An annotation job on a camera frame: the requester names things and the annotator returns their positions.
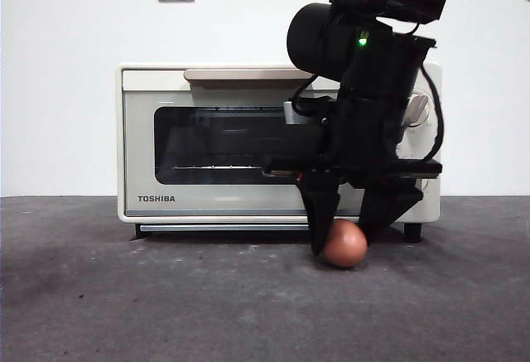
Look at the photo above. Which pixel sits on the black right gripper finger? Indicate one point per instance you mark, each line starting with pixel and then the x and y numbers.
pixel 385 208
pixel 321 213

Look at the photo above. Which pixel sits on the brown egg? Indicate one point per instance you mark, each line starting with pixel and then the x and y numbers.
pixel 345 246

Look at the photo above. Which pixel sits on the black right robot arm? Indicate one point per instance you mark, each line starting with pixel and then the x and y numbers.
pixel 314 39

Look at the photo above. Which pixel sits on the taupe timer knob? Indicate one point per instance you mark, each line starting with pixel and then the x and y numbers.
pixel 425 184

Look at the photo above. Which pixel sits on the taupe temperature knob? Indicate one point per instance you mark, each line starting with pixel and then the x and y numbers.
pixel 418 109

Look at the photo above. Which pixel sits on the cream white toaster oven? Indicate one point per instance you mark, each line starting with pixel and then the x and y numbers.
pixel 132 151

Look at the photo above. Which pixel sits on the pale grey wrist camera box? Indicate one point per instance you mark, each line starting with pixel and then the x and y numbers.
pixel 291 118

